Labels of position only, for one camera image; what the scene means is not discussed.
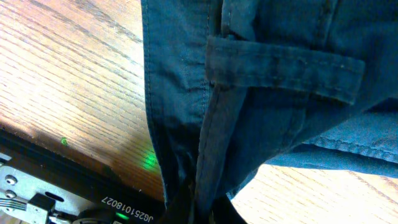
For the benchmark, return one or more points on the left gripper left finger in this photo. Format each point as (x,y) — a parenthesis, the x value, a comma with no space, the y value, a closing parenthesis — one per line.
(182,208)

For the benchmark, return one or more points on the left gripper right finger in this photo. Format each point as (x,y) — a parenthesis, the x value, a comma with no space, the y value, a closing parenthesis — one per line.
(225,213)

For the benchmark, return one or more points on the navy blue shorts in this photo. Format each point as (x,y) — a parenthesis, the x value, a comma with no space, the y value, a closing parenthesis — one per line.
(231,85)

